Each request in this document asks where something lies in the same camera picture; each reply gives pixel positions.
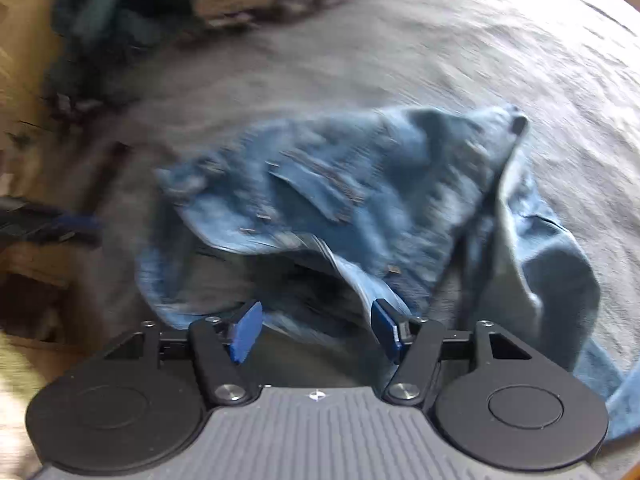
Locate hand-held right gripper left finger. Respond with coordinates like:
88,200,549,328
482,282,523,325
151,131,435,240
102,301,264,407

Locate blue denim jeans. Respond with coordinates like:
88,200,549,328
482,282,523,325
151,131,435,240
135,104,640,441

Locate grey fleece blanket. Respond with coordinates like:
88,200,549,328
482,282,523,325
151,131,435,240
45,0,640,480

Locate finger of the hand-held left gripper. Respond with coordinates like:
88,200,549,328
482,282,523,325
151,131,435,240
0,199,103,247

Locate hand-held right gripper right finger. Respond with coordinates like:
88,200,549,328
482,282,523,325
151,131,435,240
371,298,533,405

